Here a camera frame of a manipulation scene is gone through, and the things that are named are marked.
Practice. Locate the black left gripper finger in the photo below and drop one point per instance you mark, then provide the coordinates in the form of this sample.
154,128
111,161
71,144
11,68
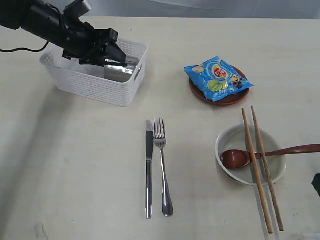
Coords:
113,52
102,61

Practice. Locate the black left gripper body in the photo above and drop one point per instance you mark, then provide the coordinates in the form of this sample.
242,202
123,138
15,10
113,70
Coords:
83,40

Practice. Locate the white perforated plastic basket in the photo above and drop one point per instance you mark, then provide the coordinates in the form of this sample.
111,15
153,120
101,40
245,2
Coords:
93,82

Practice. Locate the silver table knife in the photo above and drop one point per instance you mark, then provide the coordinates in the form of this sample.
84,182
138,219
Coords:
149,146

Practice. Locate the silver metal fork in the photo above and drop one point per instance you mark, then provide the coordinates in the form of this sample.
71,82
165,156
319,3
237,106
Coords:
160,141

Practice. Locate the blue chips bag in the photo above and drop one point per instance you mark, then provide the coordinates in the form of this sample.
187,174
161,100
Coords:
217,79

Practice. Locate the brown wooden plate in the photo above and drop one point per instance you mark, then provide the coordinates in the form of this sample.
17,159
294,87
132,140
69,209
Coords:
230,100

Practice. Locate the white ceramic bowl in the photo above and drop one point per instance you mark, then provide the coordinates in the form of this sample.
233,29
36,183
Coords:
234,138

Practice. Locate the brown wooden spoon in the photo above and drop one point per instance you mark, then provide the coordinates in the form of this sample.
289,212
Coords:
237,159

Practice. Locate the wooden chopstick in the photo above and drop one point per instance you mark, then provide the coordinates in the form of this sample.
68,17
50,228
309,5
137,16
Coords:
261,191
267,171

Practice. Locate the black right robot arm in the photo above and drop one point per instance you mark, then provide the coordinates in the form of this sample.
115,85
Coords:
316,183

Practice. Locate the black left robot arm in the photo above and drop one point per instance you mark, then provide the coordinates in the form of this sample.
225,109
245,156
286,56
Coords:
36,17

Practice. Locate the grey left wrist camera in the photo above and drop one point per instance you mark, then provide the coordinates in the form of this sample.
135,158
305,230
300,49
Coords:
77,8

